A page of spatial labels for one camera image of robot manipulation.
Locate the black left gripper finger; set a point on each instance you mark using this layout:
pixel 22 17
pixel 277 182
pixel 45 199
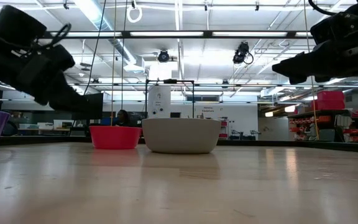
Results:
pixel 68 99

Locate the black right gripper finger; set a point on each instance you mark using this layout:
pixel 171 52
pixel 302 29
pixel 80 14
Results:
pixel 297 68

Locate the red plastic bowl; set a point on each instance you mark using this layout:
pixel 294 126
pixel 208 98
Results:
pixel 115 137

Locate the large grey bowl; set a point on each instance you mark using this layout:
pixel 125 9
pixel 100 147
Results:
pixel 181 136

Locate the storage shelf with red bins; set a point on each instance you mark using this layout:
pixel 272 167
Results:
pixel 331 124

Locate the black computer monitor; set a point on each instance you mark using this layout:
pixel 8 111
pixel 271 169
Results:
pixel 96 107

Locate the red storage bin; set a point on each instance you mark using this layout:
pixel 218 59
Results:
pixel 330 100

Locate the person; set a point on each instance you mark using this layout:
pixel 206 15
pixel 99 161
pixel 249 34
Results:
pixel 123 118

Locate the white pillar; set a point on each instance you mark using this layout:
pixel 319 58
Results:
pixel 159 101

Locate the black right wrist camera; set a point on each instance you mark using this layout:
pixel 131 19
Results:
pixel 343 23

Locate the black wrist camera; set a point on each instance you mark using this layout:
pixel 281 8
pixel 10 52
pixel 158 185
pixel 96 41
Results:
pixel 343 23
pixel 17 26

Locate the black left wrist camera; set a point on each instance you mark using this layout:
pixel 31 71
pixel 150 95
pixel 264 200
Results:
pixel 17 26

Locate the black metal frame rig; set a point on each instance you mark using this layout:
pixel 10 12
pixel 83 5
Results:
pixel 170 81

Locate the round black ceiling camera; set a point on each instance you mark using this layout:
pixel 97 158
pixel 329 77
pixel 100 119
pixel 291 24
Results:
pixel 163 56

